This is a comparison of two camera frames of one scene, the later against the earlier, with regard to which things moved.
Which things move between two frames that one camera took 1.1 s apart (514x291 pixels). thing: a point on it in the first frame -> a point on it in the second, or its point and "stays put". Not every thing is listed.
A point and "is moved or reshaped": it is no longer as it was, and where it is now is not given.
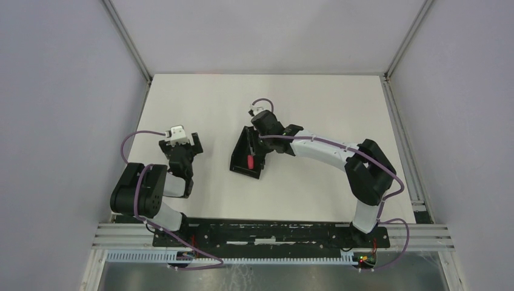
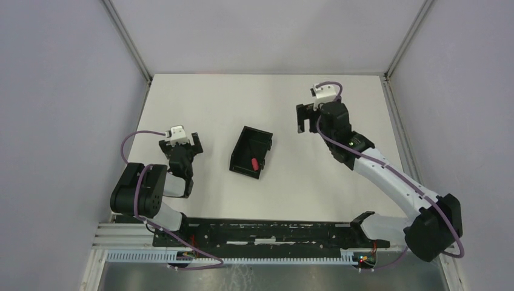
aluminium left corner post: (128, 40) stays put
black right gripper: (262, 150) -> (305, 112)
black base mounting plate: (205, 236) stays put
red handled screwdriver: (250, 162) is moved or reshaped
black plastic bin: (239, 160) stays put
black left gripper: (197, 147) stays put
